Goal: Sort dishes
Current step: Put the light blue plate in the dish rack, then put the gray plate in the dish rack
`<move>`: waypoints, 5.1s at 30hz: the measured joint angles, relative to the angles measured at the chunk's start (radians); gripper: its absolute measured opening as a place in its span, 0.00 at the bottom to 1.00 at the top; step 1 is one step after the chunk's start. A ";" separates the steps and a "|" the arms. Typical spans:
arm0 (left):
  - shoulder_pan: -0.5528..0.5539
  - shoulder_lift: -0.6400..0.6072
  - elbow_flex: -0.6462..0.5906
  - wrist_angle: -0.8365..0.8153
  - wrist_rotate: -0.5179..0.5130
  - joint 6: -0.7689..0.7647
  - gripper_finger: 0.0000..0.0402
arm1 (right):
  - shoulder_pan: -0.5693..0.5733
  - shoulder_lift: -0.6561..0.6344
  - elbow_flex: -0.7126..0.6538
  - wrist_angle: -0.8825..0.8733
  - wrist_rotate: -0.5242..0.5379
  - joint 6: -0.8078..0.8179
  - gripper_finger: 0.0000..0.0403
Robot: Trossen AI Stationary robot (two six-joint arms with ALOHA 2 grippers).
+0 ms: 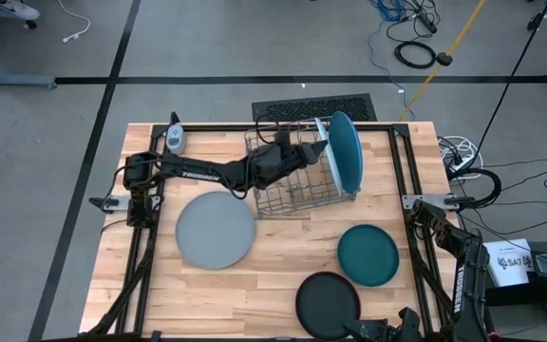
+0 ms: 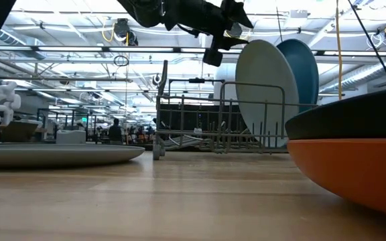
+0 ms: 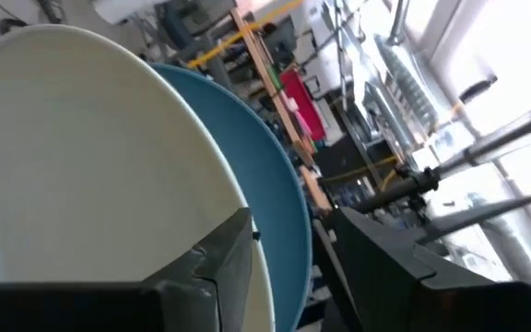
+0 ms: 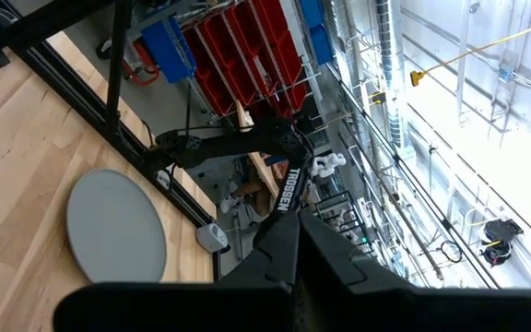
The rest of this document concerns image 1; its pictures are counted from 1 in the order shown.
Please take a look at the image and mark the grey wire dish rack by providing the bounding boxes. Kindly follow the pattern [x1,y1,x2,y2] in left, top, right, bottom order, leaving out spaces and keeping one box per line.
[243,116,363,220]

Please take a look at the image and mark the black hanging cable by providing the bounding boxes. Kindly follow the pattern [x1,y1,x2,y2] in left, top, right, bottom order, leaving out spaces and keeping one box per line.
[472,0,547,165]

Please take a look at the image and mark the blue floor cable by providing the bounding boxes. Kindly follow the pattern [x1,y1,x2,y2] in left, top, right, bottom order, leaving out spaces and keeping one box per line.
[367,0,415,120]

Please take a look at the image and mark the grey desk foot bar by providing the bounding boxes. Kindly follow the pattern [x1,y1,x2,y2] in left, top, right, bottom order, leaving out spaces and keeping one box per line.
[0,73,58,90]

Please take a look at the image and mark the small teal plate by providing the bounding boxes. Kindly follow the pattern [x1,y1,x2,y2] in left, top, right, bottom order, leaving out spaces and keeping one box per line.
[336,223,401,288]

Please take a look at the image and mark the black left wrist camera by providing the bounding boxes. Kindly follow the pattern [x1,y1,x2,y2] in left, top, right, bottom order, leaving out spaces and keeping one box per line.
[273,128,293,151]

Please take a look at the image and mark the yellow hanging cable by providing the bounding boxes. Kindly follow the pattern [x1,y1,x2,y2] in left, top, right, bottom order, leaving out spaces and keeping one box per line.
[398,0,487,122]

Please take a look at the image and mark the black cable bundle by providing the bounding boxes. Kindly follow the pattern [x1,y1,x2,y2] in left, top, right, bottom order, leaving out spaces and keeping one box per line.
[446,166,502,211]

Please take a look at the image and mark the white power strip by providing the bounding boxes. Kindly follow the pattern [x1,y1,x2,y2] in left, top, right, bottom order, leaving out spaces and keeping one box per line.
[448,154,479,175]

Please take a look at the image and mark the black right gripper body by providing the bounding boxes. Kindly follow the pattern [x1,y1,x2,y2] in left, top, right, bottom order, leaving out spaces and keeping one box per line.
[385,307,422,342]

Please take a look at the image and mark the white coiled cable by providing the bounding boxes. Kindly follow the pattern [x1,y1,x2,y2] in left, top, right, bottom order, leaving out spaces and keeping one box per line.
[437,135,479,167]

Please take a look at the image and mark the large grey plate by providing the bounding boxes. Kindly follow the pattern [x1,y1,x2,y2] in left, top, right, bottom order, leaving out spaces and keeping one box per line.
[174,190,257,272]

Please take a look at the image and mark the white floor cable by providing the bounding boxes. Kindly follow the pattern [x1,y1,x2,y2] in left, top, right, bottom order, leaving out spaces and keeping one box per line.
[56,0,92,45]

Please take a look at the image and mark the black coiled floor cable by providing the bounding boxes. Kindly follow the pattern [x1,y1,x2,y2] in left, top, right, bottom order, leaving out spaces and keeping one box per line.
[392,40,438,70]

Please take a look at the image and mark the white printed paper sheet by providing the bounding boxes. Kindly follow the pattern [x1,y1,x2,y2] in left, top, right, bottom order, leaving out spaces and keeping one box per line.
[482,237,537,288]

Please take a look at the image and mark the small black plate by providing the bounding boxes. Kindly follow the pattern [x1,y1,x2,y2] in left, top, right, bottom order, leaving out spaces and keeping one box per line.
[294,271,362,342]

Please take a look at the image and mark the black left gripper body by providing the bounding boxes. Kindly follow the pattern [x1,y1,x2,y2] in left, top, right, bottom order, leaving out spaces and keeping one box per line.
[249,142,320,189]

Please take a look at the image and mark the black table frame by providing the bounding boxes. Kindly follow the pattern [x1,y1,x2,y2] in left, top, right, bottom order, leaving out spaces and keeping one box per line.
[81,122,450,342]

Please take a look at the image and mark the black power strip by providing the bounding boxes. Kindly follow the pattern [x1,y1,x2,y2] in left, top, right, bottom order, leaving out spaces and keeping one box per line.
[413,9,439,34]

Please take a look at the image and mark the person's foot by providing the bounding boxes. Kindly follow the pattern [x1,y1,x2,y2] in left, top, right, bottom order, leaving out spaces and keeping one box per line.
[0,0,41,22]

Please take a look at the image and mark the white remote control box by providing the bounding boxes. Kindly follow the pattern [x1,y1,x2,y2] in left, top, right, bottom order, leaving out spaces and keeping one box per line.
[165,123,187,155]

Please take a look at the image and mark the black cart shelf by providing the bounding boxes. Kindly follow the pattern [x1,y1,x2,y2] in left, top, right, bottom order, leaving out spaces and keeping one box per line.
[484,273,547,308]

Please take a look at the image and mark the large blue plate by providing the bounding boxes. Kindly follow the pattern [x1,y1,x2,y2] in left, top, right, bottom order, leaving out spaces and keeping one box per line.
[328,110,365,196]

